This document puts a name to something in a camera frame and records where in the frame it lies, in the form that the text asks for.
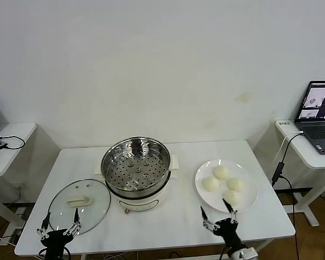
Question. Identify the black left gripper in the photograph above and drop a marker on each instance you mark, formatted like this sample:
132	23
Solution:
55	241

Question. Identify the white table leg frame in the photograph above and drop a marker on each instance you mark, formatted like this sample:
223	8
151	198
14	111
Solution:
192	256

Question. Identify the white side table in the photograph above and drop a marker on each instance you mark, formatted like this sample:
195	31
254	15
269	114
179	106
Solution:
303	147
16	135

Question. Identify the grey open laptop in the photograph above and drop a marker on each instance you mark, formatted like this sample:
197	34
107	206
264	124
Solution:
317	132

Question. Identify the stainless steel steamer basket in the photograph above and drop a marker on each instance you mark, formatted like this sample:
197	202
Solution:
157	168

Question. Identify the white power strip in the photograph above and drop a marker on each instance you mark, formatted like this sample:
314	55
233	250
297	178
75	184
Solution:
21	210

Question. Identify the white round plate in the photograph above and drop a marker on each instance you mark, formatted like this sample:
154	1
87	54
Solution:
205	197

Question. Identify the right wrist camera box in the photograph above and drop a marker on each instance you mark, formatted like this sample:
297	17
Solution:
245	255

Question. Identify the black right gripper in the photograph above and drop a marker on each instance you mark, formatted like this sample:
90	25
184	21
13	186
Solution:
228	231

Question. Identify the white steamed baozi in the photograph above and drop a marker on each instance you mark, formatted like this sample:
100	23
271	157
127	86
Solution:
235	184
221	172
210	184
234	200

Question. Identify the cream electric cooker pot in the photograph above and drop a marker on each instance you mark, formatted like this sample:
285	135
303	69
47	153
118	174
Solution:
140	201

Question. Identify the white printed label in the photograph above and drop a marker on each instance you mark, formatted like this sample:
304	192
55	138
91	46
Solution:
284	123

